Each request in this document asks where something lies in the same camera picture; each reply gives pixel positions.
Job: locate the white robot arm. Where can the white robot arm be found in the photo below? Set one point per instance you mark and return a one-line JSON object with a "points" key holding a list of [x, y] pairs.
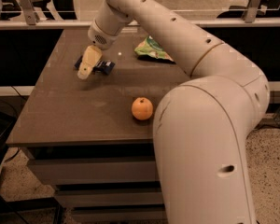
{"points": [[199, 127]]}

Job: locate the orange fruit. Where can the orange fruit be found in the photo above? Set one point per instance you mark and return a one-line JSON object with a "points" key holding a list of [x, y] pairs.
{"points": [[142, 108]]}

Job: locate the black office chair left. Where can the black office chair left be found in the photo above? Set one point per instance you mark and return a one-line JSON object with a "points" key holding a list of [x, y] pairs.
{"points": [[14, 8]]}

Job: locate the black office chair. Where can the black office chair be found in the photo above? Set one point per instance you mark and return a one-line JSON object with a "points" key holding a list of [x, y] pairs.
{"points": [[254, 9], [14, 8]]}

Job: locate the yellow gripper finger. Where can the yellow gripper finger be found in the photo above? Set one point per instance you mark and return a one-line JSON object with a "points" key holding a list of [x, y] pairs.
{"points": [[90, 58]]}

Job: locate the blue rxbar blueberry bar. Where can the blue rxbar blueberry bar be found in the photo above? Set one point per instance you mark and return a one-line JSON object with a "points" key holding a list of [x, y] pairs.
{"points": [[104, 67]]}

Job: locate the black office chair right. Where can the black office chair right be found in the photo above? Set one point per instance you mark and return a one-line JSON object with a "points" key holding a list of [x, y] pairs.
{"points": [[254, 9]]}

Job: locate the green snack chip bag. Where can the green snack chip bag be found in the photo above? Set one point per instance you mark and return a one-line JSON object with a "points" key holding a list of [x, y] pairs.
{"points": [[149, 47]]}

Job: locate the grey drawer cabinet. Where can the grey drawer cabinet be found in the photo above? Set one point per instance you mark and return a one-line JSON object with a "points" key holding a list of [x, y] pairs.
{"points": [[81, 137]]}

